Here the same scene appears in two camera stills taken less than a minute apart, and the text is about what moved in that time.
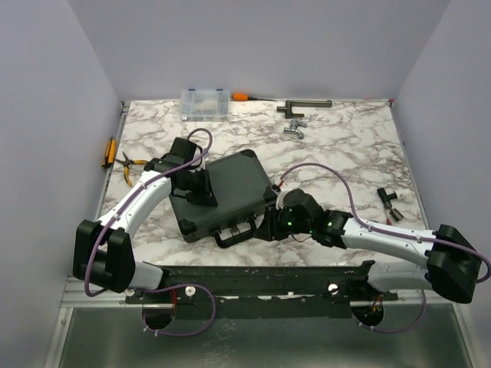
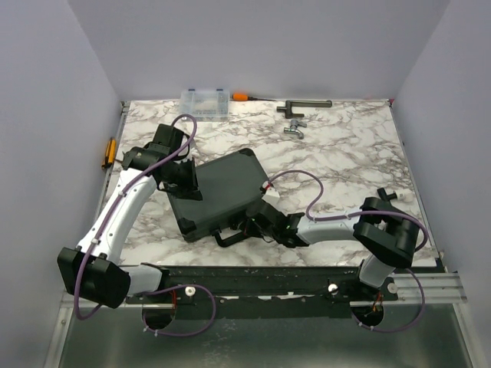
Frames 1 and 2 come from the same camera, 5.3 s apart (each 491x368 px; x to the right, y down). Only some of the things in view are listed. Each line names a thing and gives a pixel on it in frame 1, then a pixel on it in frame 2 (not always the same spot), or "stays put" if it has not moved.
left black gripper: (205, 196) to (191, 190)
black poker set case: (242, 190) stays put
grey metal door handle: (293, 103) stays put
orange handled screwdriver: (245, 96) stays put
